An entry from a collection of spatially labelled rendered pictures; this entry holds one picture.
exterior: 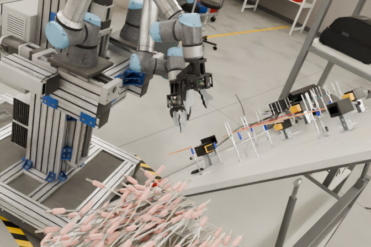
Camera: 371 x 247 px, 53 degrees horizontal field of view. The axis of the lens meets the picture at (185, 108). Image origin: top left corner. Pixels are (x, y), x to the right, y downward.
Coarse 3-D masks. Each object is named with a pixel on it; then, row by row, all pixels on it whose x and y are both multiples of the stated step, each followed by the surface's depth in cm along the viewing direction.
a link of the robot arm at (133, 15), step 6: (132, 0) 208; (138, 0) 210; (132, 6) 207; (138, 6) 206; (132, 12) 208; (138, 12) 208; (126, 18) 213; (132, 18) 210; (138, 18) 210; (138, 24) 212
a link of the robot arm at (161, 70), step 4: (160, 60) 167; (164, 60) 168; (160, 64) 166; (164, 64) 167; (156, 68) 166; (160, 68) 166; (164, 68) 167; (156, 72) 167; (160, 72) 167; (164, 72) 167; (164, 76) 170
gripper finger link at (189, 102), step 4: (188, 92) 139; (192, 92) 137; (188, 96) 139; (192, 96) 137; (188, 100) 139; (192, 100) 137; (184, 104) 140; (188, 104) 139; (192, 104) 137; (188, 108) 140; (188, 112) 141
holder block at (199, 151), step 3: (201, 144) 150; (204, 144) 145; (207, 144) 145; (195, 147) 147; (198, 147) 146; (201, 147) 144; (195, 150) 148; (198, 150) 146; (201, 150) 145; (198, 153) 147; (201, 153) 145; (204, 153) 144; (207, 153) 144; (198, 156) 148
